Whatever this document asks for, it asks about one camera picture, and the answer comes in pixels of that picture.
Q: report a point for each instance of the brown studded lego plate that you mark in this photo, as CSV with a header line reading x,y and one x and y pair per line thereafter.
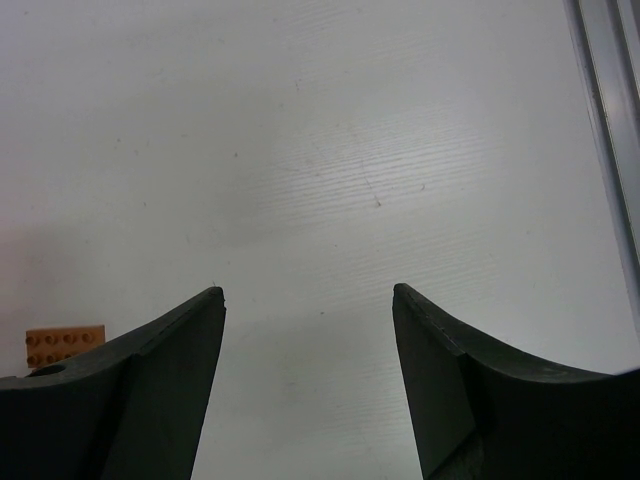
x,y
45,346

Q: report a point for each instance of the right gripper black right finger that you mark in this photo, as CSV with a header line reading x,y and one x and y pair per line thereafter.
x,y
482,409

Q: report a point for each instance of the aluminium rail right side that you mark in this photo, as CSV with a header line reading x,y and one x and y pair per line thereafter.
x,y
605,35

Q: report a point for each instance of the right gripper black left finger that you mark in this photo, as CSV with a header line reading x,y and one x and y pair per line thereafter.
x,y
132,408

